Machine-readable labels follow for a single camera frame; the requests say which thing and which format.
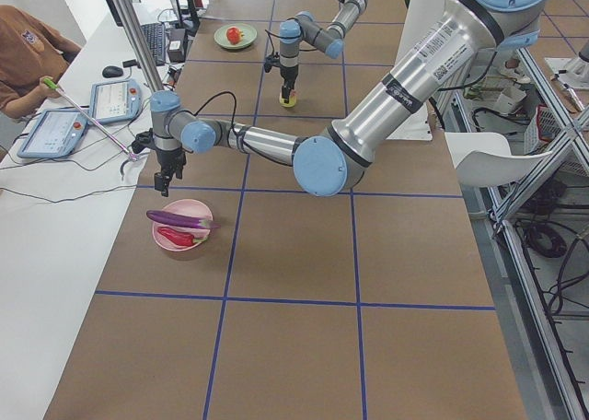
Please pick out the black computer mouse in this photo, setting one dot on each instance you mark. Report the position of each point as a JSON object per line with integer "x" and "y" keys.
{"x": 111, "y": 71}

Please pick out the seated person brown shirt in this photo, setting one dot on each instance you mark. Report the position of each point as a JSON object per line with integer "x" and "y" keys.
{"x": 31, "y": 51}

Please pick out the aluminium frame post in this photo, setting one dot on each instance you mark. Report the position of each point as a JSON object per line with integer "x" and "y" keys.
{"x": 139, "y": 45}

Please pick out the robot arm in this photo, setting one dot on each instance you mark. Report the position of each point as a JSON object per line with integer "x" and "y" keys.
{"x": 303, "y": 28}
{"x": 337, "y": 159}

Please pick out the peach with brown stem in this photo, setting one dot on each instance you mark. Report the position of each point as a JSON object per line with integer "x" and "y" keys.
{"x": 289, "y": 102}

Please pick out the black keyboard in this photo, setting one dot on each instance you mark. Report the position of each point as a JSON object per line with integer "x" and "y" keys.
{"x": 155, "y": 37}

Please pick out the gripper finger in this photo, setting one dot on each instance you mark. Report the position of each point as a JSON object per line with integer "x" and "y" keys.
{"x": 161, "y": 183}
{"x": 286, "y": 90}

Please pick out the purple eggplant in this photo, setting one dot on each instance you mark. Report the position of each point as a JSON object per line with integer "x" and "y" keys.
{"x": 182, "y": 221}

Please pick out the red chili pepper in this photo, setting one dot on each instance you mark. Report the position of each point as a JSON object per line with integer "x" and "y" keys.
{"x": 180, "y": 238}

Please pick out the far teach pendant tablet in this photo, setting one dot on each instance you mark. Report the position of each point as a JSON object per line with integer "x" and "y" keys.
{"x": 115, "y": 101}

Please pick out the metal reacher stick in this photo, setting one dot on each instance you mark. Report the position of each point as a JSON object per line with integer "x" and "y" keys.
{"x": 130, "y": 155}

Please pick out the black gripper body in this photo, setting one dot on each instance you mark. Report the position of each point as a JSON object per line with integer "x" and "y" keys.
{"x": 168, "y": 160}
{"x": 289, "y": 75}

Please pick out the teach pendant tablet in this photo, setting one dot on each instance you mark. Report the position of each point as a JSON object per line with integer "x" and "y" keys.
{"x": 115, "y": 101}
{"x": 55, "y": 134}

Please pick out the light green plate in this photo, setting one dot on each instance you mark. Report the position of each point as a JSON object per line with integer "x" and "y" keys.
{"x": 250, "y": 34}

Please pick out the near teach pendant tablet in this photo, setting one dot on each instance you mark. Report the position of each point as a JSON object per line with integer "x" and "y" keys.
{"x": 55, "y": 134}

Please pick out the red orange pomegranate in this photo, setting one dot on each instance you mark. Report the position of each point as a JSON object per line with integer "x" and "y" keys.
{"x": 234, "y": 35}

